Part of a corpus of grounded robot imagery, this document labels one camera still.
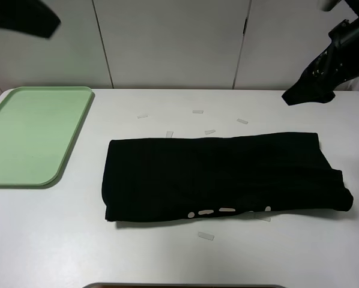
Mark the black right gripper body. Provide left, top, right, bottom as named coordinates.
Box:
left=310, top=41, right=359, bottom=91

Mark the black short sleeve t-shirt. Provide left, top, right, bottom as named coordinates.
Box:
left=101, top=132, right=354, bottom=223

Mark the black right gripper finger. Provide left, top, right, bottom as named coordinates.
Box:
left=282, top=72, right=335, bottom=106

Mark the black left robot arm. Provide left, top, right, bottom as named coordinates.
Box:
left=0, top=0, right=61, bottom=39

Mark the light green plastic tray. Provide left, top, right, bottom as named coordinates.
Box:
left=0, top=86, right=94, bottom=187

